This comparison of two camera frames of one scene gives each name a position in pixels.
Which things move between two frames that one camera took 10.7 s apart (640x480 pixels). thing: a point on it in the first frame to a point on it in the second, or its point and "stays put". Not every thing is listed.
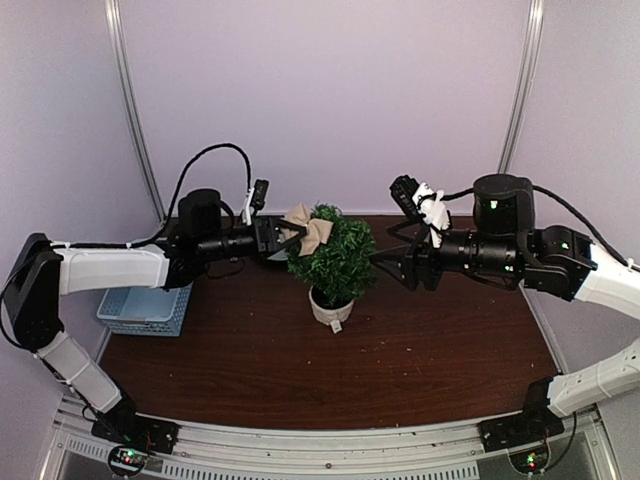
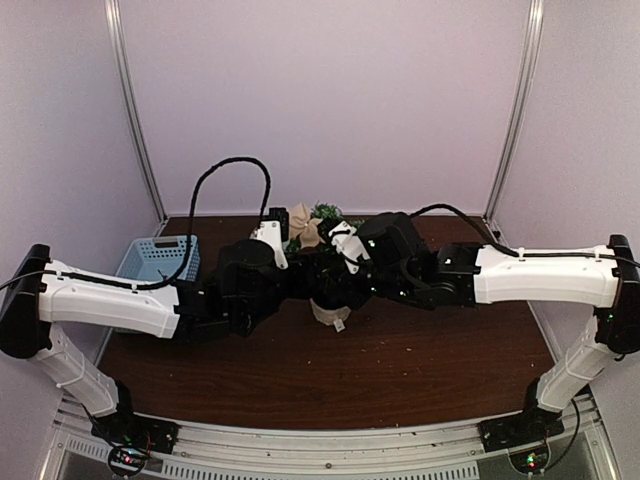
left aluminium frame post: (116, 42) stays put
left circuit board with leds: (128, 459) stays put
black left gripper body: (259, 225) to (306, 286)
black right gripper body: (423, 258) to (354, 298)
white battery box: (336, 326) stays put
